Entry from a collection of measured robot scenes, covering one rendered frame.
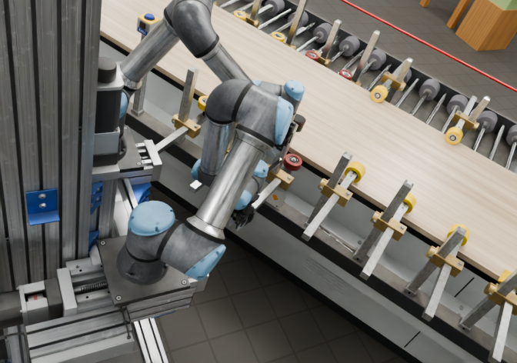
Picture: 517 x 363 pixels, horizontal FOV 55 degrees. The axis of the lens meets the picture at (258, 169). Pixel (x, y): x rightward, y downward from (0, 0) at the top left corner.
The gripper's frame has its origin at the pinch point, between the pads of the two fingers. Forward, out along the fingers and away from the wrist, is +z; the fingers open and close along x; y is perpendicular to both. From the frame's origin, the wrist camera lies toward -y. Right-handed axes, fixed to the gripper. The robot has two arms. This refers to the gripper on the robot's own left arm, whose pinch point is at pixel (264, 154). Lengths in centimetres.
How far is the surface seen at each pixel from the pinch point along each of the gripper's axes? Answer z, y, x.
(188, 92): 2.1, -45.5, 10.1
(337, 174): -2.4, 28.5, 10.1
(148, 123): 32, -64, 10
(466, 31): 92, 29, 486
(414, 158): 12, 51, 70
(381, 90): 4, 18, 99
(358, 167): 4.0, 32.6, 29.8
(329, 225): 40, 35, 27
